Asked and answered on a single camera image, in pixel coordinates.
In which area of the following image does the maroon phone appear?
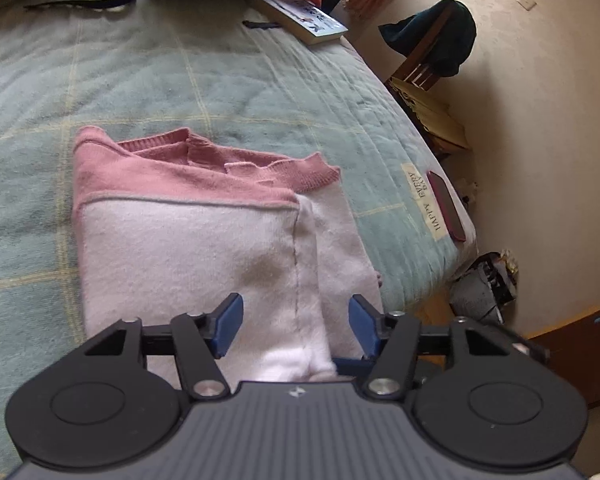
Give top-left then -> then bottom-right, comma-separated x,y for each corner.
426,170 -> 467,242

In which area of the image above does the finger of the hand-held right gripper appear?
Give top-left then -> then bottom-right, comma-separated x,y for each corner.
332,356 -> 376,377
512,334 -> 551,367

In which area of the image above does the green plaid bed blanket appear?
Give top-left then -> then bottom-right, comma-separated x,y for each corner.
0,0 -> 478,461

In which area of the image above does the grey floor object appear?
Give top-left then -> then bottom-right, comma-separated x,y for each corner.
450,247 -> 521,323

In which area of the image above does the wooden chair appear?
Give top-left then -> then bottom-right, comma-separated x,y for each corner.
386,7 -> 471,158

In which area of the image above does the paperback book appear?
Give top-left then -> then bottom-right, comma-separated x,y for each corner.
252,0 -> 348,46

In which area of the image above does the brown wooden furniture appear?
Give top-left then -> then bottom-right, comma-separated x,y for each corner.
527,297 -> 600,406

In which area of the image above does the pink and white sweater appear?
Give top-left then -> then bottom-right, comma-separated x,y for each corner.
71,126 -> 385,391

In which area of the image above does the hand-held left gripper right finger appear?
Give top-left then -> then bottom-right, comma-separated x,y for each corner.
347,294 -> 520,402

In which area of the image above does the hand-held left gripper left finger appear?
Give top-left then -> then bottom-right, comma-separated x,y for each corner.
84,292 -> 245,402

